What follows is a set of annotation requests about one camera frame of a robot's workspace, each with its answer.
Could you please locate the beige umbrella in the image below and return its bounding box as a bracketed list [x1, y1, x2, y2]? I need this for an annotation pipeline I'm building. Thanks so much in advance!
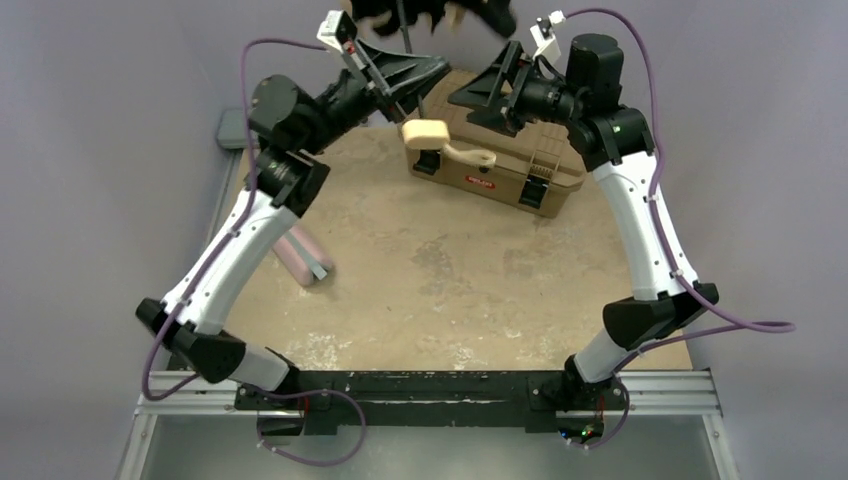
[340, 0, 517, 170]

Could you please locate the pink umbrella case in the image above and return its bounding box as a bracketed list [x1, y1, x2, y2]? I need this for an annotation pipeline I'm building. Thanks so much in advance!
[272, 224, 335, 287]

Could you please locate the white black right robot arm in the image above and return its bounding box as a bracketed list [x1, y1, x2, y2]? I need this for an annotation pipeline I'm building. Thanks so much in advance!
[448, 34, 718, 387]

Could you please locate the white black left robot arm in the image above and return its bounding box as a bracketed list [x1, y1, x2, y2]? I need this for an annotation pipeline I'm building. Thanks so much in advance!
[135, 41, 451, 395]

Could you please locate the tan plastic toolbox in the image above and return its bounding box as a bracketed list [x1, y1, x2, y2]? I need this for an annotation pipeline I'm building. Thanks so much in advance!
[406, 70, 587, 218]

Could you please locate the grey flat box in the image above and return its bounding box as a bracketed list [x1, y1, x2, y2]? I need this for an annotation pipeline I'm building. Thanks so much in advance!
[216, 108, 257, 151]

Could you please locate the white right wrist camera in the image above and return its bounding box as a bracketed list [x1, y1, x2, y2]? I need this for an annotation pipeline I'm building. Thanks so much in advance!
[530, 10, 566, 64]

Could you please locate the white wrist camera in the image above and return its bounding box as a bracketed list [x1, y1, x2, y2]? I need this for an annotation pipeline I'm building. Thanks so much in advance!
[530, 10, 566, 64]
[316, 10, 358, 54]

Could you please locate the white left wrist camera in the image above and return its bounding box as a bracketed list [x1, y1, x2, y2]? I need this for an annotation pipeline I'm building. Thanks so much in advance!
[316, 10, 358, 54]

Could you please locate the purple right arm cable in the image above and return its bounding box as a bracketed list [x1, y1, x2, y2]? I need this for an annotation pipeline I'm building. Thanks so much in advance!
[563, 7, 798, 372]

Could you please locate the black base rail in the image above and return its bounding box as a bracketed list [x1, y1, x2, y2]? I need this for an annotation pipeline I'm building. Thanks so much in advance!
[236, 367, 628, 439]

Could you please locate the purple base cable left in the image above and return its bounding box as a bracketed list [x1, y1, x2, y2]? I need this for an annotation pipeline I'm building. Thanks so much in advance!
[255, 388, 370, 468]

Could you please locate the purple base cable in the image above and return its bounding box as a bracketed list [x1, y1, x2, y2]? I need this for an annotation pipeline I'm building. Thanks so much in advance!
[255, 388, 370, 468]
[563, 377, 631, 452]

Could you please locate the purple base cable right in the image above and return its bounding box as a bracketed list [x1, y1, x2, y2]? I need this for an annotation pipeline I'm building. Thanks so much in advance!
[563, 377, 631, 452]

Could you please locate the aluminium frame rail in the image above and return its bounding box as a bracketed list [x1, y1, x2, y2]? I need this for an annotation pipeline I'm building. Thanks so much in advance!
[115, 370, 740, 479]

